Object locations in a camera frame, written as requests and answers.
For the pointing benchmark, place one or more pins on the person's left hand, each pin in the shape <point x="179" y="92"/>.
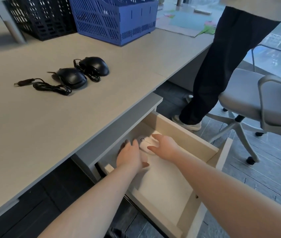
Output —
<point x="129" y="158"/>

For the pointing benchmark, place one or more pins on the person's right hand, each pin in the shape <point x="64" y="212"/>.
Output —
<point x="167" y="148"/>

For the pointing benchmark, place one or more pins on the person's left thumb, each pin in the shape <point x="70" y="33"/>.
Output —
<point x="145" y="165"/>

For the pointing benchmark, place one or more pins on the person's right thumb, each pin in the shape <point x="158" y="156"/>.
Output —
<point x="152" y="147"/>

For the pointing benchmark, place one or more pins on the white computer mouse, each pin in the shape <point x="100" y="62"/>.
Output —
<point x="145" y="142"/>

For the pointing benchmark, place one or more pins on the person's left forearm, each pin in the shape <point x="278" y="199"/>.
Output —
<point x="100" y="203"/>

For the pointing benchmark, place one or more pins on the person's right forearm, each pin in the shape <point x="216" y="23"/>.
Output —
<point x="229" y="193"/>

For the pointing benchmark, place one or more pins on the light wooden drawer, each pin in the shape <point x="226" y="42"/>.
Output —
<point x="165" y="188"/>

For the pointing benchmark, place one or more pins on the gray office chair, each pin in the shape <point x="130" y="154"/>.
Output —
<point x="266" y="104"/>

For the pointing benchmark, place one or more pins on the green folded paper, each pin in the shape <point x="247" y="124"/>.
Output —
<point x="206" y="30"/>

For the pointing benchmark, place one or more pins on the light blue paper sheet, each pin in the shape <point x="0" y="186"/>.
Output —
<point x="192" y="19"/>

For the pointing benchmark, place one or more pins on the blue plastic file organizer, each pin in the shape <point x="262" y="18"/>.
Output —
<point x="110" y="19"/>

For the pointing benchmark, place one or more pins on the gray metal pole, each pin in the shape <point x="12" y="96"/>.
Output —
<point x="179" y="1"/>

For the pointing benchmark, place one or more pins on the black plastic file organizer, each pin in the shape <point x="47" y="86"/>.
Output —
<point x="46" y="19"/>

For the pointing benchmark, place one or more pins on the gray metal leg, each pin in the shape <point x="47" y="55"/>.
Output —
<point x="10" y="24"/>

